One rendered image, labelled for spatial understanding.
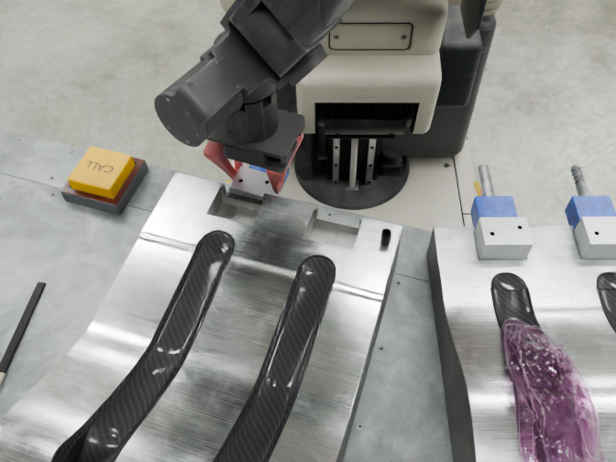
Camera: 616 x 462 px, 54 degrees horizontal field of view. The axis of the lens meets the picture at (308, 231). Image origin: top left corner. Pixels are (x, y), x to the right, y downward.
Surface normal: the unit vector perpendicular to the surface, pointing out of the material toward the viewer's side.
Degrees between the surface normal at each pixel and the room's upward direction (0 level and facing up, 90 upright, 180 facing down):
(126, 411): 28
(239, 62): 37
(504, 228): 0
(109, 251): 0
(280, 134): 1
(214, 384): 18
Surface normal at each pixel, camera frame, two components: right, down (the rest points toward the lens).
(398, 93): -0.02, 0.88
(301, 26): -0.55, 0.66
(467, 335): -0.01, -0.88
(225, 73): 0.43, -0.15
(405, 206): -0.02, -0.58
